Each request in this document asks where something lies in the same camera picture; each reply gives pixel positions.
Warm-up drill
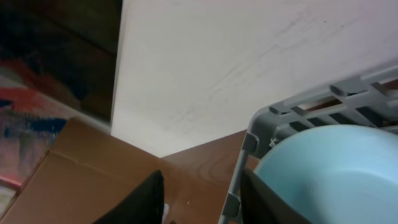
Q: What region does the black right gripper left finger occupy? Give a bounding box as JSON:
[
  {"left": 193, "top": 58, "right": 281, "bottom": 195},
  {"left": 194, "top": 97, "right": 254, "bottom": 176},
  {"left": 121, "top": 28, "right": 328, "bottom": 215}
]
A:
[{"left": 94, "top": 170, "right": 164, "bottom": 224}]

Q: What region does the brown cardboard box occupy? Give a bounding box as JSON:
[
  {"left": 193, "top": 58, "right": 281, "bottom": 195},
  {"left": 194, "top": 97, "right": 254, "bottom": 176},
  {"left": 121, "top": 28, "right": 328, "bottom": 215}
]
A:
[{"left": 1, "top": 119, "right": 161, "bottom": 224}]

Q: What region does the light blue bowl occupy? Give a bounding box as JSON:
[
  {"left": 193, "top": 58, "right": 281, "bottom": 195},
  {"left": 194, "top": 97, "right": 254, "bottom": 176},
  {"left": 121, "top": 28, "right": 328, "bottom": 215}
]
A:
[{"left": 255, "top": 125, "right": 397, "bottom": 223}]

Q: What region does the grey dishwasher rack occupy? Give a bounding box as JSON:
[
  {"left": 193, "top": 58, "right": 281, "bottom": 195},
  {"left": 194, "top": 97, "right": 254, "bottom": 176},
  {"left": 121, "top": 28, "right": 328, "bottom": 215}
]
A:
[{"left": 218, "top": 65, "right": 397, "bottom": 223}]

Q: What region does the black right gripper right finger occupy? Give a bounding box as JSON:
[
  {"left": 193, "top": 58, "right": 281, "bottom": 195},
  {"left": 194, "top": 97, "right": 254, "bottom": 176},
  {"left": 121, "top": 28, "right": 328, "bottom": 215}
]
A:
[{"left": 240, "top": 169, "right": 310, "bottom": 224}]

